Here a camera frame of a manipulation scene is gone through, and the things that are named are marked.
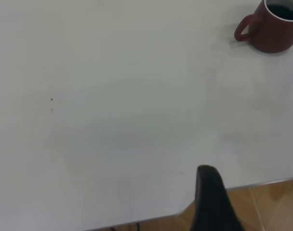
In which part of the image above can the red ceramic mug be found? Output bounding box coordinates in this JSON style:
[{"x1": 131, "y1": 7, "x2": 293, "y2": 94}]
[{"x1": 234, "y1": 0, "x2": 293, "y2": 54}]

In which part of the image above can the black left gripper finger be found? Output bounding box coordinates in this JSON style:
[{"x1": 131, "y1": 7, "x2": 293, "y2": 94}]
[{"x1": 189, "y1": 165, "x2": 246, "y2": 231}]

